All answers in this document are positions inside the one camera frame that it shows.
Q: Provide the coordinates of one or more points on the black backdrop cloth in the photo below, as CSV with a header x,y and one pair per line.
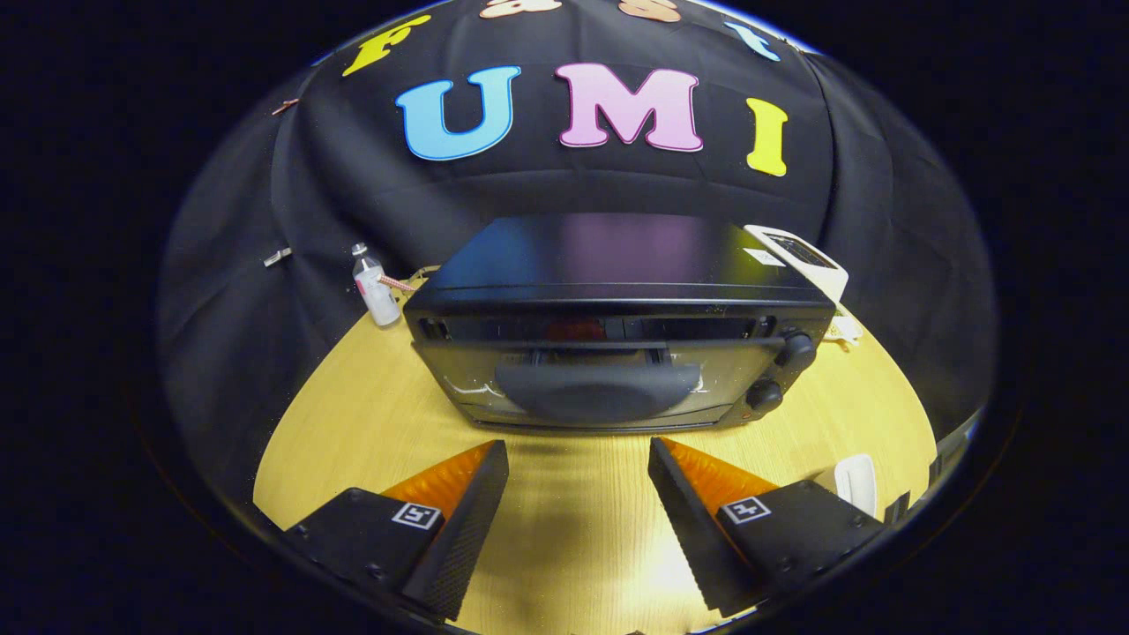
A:
x,y
564,194

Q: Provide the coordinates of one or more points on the silver metal clip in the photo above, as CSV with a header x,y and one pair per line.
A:
x,y
277,257

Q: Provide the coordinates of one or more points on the black toaster oven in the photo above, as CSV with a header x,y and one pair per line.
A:
x,y
617,256

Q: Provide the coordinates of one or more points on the white ribbed plate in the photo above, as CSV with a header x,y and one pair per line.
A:
x,y
857,481

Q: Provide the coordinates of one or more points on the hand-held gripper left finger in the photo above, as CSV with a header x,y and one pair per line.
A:
x,y
463,538

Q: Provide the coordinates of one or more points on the pink striped straw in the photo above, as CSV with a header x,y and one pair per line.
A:
x,y
395,282

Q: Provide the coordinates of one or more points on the small clear plastic bottle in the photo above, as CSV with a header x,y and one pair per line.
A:
x,y
379,295

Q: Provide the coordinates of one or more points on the small white dish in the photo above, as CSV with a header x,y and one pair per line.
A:
x,y
845,329

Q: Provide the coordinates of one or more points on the pink clothes clip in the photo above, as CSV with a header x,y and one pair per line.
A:
x,y
284,107

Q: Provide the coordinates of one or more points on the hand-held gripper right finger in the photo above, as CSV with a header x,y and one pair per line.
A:
x,y
697,538

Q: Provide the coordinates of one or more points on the white pop-up toaster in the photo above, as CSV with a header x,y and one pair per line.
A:
x,y
807,256

